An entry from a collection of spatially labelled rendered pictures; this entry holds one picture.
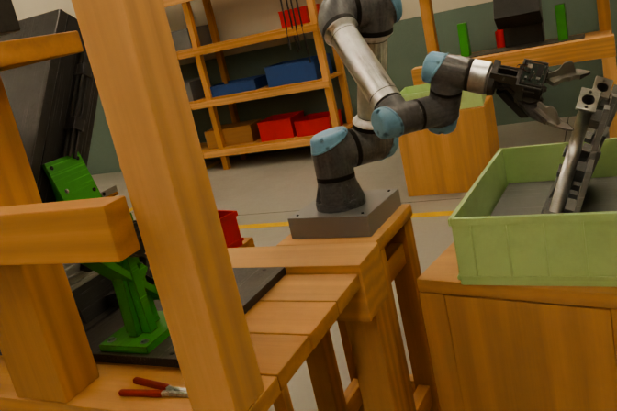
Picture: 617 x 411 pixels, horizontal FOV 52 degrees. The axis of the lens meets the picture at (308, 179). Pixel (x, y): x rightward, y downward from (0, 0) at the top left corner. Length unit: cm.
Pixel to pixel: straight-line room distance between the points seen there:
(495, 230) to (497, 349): 31
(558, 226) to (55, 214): 101
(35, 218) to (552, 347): 113
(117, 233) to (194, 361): 24
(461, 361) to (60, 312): 97
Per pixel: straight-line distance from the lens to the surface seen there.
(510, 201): 193
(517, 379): 168
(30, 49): 119
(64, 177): 167
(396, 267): 195
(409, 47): 697
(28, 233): 111
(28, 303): 127
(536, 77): 146
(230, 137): 742
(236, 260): 172
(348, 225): 182
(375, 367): 169
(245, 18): 766
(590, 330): 155
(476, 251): 154
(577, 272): 152
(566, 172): 155
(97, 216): 99
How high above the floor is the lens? 147
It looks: 14 degrees down
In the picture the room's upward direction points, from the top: 12 degrees counter-clockwise
